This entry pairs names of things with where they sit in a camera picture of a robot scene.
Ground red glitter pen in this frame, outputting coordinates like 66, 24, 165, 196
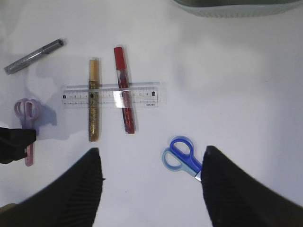
114, 46, 135, 134

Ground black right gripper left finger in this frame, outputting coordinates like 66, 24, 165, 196
0, 148, 104, 227

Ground blue capped scissors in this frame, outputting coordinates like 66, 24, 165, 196
161, 136, 202, 183

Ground clear plastic ruler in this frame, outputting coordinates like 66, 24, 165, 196
61, 82, 167, 108

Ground silver glitter pen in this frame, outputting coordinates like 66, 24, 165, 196
4, 39, 65, 75

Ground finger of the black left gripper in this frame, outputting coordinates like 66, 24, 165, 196
0, 127, 36, 165

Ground green plastic woven basket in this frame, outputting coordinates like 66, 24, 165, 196
173, 0, 303, 18

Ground gold glitter pen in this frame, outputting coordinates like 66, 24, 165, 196
88, 58, 100, 142

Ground pink capped scissors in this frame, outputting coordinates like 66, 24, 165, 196
14, 98, 42, 166

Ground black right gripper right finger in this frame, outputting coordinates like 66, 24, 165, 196
201, 146, 303, 227

